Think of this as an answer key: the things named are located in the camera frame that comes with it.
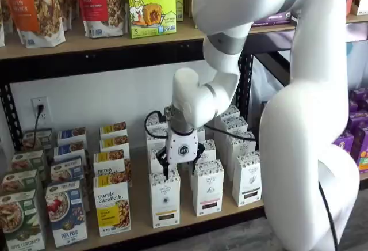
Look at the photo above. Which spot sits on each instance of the flat purple box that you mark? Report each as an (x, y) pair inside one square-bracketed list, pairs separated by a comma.
[(276, 19)]

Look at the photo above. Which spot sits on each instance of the orange and purple snack box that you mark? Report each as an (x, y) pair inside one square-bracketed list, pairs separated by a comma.
[(363, 161)]

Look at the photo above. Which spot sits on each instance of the white box with dark strip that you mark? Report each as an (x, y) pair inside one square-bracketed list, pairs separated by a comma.
[(247, 182), (233, 124), (231, 111), (238, 147)]

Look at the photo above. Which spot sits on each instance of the wooden shelf board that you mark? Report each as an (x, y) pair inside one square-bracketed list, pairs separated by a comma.
[(139, 205), (358, 18), (86, 45)]

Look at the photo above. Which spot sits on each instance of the orange purely elizabeth granola bag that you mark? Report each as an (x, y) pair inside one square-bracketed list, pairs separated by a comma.
[(26, 12)]

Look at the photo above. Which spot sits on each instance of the white wall outlet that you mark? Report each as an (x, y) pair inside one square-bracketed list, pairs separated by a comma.
[(43, 118)]

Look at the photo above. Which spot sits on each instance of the blue Flax Plus cereal box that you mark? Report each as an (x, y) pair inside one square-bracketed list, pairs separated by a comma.
[(72, 136), (67, 170), (66, 213), (69, 151)]

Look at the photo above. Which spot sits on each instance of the black metal shelf frame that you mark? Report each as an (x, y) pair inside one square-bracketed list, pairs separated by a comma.
[(115, 66)]

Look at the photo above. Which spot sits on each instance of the purely elizabeth yellow granola box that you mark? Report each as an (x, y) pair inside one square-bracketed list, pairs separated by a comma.
[(115, 144), (110, 205), (113, 128), (109, 164)]

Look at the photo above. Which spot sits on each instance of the red purely elizabeth granola bag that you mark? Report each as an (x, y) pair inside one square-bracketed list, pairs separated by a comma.
[(95, 3)]

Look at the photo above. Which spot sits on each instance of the green cereal box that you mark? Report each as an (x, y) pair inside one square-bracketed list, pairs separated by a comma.
[(37, 140), (20, 222), (17, 182), (27, 163)]

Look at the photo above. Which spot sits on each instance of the dark purple snack box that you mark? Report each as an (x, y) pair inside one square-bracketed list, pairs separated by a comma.
[(362, 141)]

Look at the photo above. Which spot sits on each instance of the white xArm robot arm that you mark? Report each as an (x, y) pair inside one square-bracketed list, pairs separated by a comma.
[(302, 118)]

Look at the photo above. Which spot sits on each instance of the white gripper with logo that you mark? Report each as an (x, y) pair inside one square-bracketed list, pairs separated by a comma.
[(182, 148)]

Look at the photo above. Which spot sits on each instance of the brown granola bag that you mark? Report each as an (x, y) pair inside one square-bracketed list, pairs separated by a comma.
[(70, 0)]

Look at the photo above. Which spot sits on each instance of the white granola bag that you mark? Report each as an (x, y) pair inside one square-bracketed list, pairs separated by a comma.
[(2, 18)]

